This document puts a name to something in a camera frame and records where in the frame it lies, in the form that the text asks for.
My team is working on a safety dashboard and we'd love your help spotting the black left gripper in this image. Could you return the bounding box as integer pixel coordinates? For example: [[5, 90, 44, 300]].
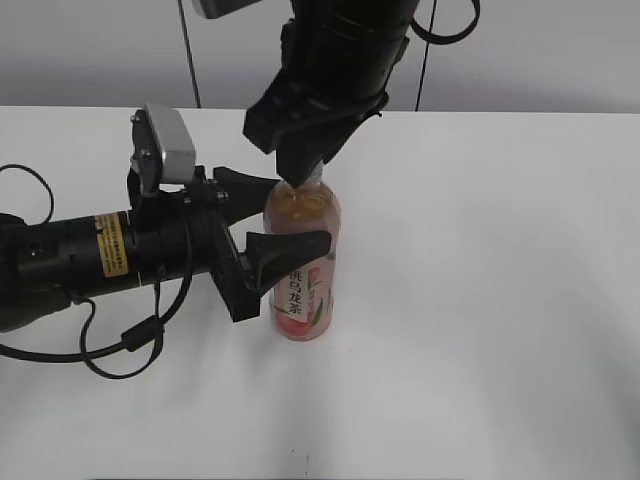
[[126, 166, 332, 322]]

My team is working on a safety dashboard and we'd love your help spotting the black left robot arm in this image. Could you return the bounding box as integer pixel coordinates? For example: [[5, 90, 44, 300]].
[[1, 167, 332, 331]]

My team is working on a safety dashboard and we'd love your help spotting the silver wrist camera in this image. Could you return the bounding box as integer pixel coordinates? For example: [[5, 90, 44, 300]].
[[192, 0, 260, 20], [130, 103, 196, 197]]

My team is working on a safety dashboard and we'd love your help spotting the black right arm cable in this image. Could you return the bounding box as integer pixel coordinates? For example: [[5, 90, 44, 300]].
[[409, 0, 482, 45]]

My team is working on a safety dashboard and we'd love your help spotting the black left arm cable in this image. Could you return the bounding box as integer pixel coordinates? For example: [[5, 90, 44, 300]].
[[0, 163, 193, 378]]

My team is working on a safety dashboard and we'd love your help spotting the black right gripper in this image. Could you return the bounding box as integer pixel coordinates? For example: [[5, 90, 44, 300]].
[[243, 1, 418, 187]]

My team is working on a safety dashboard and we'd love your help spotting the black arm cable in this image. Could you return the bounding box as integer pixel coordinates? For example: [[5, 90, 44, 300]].
[[0, 163, 193, 378], [409, 0, 482, 45]]

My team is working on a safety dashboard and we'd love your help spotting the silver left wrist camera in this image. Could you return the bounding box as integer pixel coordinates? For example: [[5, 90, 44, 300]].
[[130, 103, 196, 197]]

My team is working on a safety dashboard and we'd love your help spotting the peach oolong tea bottle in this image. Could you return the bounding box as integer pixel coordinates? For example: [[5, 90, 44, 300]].
[[263, 165, 341, 341]]

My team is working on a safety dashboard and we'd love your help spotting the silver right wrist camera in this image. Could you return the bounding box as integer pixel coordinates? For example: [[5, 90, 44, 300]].
[[192, 0, 260, 20]]

